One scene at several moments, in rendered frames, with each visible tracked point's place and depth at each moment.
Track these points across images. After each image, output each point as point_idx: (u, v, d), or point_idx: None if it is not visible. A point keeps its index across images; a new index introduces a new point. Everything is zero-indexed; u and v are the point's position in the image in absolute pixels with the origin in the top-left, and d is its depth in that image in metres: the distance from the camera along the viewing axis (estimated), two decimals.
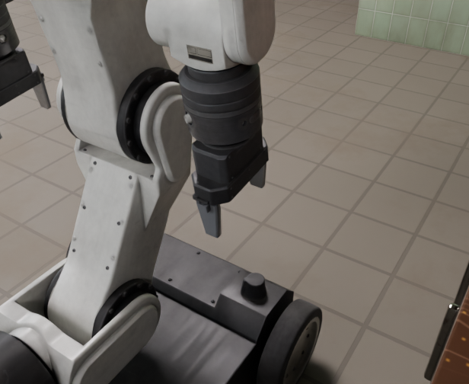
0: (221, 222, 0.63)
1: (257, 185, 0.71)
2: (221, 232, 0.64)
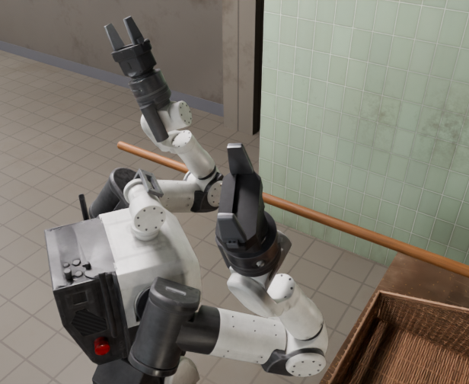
0: (219, 223, 0.63)
1: (234, 145, 0.66)
2: (218, 216, 0.61)
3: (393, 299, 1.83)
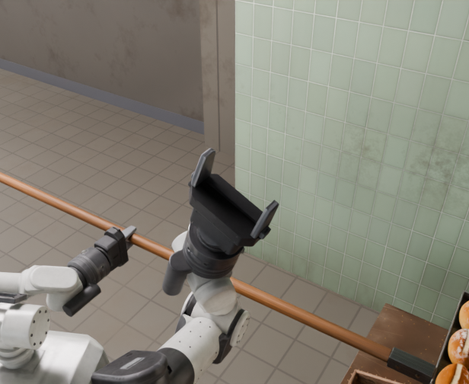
0: (258, 219, 0.64)
1: (208, 153, 0.65)
2: (264, 210, 0.62)
3: (371, 381, 1.56)
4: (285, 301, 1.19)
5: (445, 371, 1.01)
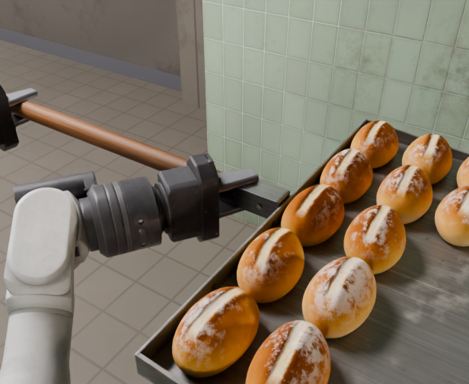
0: None
1: (256, 175, 0.66)
2: None
3: None
4: (91, 124, 0.79)
5: (299, 193, 0.61)
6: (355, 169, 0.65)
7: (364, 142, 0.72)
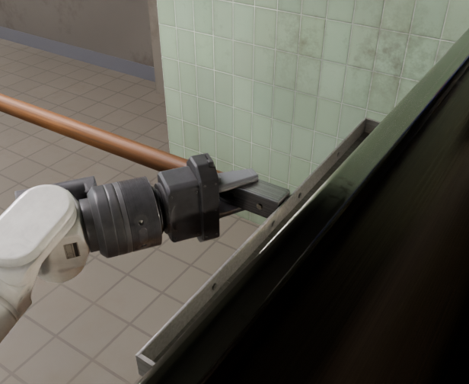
0: None
1: (256, 175, 0.66)
2: None
3: None
4: (91, 125, 0.79)
5: None
6: None
7: None
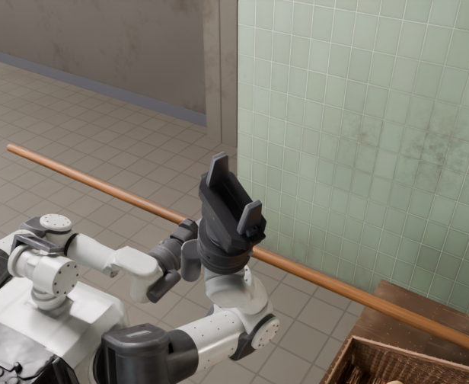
0: (241, 216, 0.63)
1: (219, 156, 0.65)
2: (244, 208, 0.62)
3: (367, 346, 1.67)
4: (406, 309, 1.16)
5: None
6: None
7: None
